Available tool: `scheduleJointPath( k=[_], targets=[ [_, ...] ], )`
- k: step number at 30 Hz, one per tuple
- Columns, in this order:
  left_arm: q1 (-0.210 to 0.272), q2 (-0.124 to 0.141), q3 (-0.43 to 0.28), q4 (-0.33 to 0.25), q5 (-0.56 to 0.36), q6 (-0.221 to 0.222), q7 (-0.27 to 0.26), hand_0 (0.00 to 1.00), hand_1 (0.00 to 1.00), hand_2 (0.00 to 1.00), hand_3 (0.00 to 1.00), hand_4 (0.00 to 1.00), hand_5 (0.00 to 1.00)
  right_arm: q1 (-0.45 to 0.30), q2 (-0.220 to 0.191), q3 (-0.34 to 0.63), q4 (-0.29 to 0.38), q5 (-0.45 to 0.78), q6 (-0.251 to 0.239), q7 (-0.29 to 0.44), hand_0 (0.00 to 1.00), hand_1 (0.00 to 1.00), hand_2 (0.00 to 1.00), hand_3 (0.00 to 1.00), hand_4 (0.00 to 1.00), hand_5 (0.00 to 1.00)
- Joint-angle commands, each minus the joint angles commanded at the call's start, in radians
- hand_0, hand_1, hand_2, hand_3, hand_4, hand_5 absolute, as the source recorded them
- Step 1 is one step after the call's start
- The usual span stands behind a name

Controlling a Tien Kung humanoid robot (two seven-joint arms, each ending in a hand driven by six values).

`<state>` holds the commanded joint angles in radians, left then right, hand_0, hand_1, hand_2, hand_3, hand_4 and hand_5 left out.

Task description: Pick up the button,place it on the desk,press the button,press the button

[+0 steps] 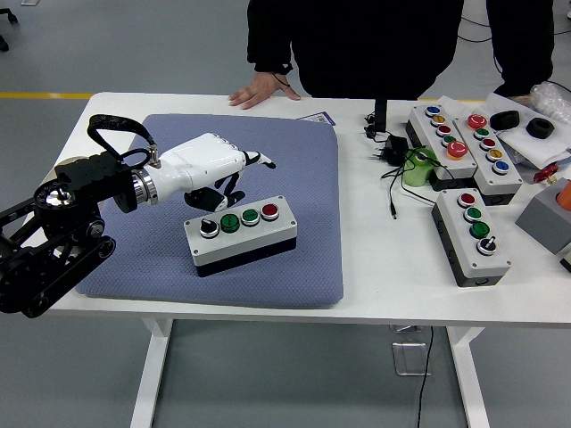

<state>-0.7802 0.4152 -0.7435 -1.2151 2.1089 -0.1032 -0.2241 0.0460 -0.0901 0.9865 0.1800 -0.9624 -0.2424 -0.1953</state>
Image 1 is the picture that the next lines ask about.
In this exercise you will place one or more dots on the grey block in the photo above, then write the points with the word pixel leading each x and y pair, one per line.
pixel 542 223

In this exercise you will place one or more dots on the green tape roll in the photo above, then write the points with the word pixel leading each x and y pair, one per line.
pixel 415 174

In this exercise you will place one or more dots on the white paper sheet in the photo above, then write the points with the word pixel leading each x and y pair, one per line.
pixel 522 145

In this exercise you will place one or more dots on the red knob part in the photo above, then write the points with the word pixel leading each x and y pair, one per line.
pixel 546 173

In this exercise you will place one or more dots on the black power adapter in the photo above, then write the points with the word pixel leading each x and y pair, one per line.
pixel 396 145

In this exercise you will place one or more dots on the blue-grey textured mat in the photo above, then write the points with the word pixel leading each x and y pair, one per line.
pixel 294 187

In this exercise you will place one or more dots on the person's left forearm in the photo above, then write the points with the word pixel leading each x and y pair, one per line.
pixel 522 44

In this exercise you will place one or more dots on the person's right hand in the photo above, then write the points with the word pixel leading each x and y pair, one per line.
pixel 261 89

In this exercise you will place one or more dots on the white and black box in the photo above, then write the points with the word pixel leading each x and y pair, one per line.
pixel 566 258

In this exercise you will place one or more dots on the person's torso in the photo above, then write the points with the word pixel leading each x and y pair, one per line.
pixel 379 44

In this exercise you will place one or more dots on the orange cylinder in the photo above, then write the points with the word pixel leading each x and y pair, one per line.
pixel 564 194

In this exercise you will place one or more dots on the clear floor plate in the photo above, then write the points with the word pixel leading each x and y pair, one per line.
pixel 408 359

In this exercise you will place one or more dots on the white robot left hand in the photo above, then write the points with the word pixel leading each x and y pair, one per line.
pixel 201 165

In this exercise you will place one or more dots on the grey four-button control box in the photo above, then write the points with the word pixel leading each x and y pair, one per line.
pixel 473 252
pixel 250 236

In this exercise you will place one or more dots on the person's right forearm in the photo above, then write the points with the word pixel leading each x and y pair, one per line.
pixel 270 35

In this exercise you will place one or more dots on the five-button box with blue end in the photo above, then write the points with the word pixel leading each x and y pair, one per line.
pixel 427 129

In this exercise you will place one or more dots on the white table leg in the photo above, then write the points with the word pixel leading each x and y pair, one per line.
pixel 470 379
pixel 149 379

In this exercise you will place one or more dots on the black upright stand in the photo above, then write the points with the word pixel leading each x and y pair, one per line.
pixel 380 116

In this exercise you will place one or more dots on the black chair base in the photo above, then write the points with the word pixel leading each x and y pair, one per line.
pixel 4 43

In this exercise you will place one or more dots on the five-button box with red end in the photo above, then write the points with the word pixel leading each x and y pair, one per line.
pixel 505 183

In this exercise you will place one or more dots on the clear plastic bag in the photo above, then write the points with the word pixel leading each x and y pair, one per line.
pixel 553 100

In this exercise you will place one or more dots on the purple and white card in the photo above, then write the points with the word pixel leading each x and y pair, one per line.
pixel 319 118

